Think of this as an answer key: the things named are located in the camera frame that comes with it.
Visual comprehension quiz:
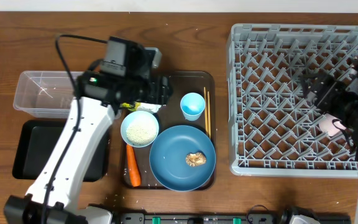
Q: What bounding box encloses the clear plastic waste bin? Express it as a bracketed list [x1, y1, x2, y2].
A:
[13, 71, 74, 119]

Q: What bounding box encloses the orange carrot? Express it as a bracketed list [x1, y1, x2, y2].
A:
[126, 144, 141, 187]

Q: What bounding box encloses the dark blue plate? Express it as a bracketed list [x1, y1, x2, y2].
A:
[149, 125, 216, 192]

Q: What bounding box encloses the pink plastic cup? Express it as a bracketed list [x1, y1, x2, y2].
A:
[318, 113, 346, 137]

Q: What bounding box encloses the white tissue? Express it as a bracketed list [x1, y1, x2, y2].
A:
[136, 103, 162, 114]

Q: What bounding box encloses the yellow silver snack wrapper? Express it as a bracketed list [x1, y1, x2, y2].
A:
[120, 102, 141, 111]

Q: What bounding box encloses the dark brown serving tray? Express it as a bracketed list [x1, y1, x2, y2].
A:
[134, 72, 216, 190]

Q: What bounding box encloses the light blue plastic cup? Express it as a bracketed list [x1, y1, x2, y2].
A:
[180, 93, 206, 121]

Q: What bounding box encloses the grey plastic dishwasher rack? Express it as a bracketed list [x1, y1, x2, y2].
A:
[226, 24, 358, 178]

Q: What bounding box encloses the light blue rice bowl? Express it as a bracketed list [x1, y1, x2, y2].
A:
[121, 111, 159, 147]

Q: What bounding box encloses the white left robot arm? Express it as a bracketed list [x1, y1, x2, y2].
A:
[4, 70, 172, 223]

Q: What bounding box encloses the golden brown food scrap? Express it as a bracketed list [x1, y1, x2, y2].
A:
[185, 152, 206, 167]

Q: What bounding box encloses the black waste tray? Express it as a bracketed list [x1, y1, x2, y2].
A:
[12, 119, 110, 182]

